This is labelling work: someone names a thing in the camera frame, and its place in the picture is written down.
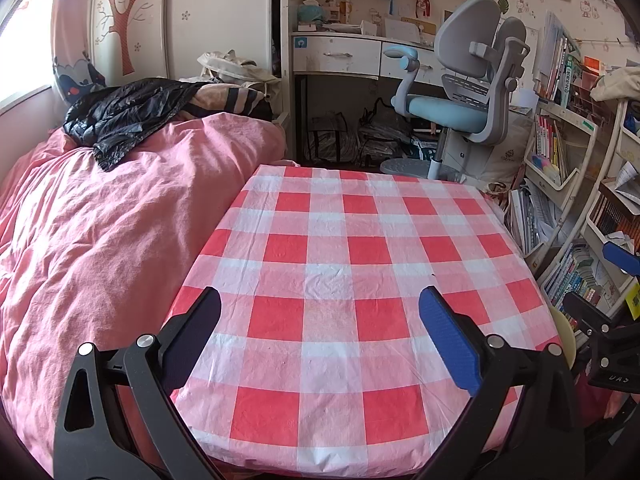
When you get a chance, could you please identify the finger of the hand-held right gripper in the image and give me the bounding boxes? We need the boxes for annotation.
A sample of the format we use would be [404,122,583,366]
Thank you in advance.
[601,241,640,277]
[562,291,618,336]

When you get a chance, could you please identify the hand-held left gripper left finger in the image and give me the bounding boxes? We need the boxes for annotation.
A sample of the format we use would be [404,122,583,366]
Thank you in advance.
[52,286,223,480]

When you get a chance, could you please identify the black down jacket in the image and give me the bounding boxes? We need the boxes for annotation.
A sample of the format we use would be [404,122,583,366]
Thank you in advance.
[62,77,203,172]

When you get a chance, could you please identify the cartoon printed cloth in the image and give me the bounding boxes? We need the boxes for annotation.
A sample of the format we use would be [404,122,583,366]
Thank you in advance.
[52,55,107,106]

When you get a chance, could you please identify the cream cloth bundle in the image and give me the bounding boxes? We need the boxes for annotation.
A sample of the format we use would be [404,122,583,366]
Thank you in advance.
[590,65,640,103]

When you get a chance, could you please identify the bookshelf with books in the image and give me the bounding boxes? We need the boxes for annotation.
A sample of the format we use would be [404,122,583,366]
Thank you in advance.
[507,12,640,321]

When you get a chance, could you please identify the cream canvas tote bag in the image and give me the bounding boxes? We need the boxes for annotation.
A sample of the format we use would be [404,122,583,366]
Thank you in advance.
[196,50,283,98]

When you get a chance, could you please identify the pink duvet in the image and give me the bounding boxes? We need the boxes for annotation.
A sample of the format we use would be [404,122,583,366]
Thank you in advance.
[0,112,287,476]

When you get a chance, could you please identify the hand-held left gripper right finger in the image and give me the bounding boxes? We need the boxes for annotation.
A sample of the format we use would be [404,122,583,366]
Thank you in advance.
[415,286,586,480]

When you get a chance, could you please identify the white desk with drawers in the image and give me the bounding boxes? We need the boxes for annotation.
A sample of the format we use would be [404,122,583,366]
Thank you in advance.
[280,0,501,161]

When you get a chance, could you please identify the grey blue desk chair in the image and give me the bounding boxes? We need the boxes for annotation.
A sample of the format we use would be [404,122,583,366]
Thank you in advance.
[380,0,532,183]

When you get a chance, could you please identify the window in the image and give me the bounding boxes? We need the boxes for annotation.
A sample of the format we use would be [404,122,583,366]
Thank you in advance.
[0,0,56,111]

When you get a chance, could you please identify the blue patterned bag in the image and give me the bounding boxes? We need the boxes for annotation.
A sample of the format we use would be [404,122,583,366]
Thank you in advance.
[410,132,441,161]

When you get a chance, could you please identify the yellow printed box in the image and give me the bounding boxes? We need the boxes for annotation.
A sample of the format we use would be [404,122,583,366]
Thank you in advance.
[625,280,640,321]

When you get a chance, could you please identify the beige cloth bag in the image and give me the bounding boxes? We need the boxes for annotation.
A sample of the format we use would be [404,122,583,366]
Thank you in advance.
[480,115,536,193]

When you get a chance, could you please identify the white wardrobe with tree print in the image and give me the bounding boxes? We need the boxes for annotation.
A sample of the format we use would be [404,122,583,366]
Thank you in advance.
[90,0,286,86]

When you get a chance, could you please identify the red white checkered tablecloth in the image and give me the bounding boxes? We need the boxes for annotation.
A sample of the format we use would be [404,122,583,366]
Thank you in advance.
[169,164,563,478]

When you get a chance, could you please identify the beige navy striped pillow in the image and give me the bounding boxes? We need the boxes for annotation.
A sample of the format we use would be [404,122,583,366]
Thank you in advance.
[187,82,275,122]

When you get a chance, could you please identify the pale yellow round object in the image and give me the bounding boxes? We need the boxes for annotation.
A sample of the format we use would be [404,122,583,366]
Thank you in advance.
[549,307,577,367]

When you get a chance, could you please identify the white bookshelf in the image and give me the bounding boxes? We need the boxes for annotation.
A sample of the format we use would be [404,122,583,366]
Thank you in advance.
[505,10,640,341]

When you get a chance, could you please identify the clear plastic storage bag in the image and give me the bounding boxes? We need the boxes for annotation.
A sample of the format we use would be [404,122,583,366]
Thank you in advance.
[357,100,413,161]
[310,115,353,161]

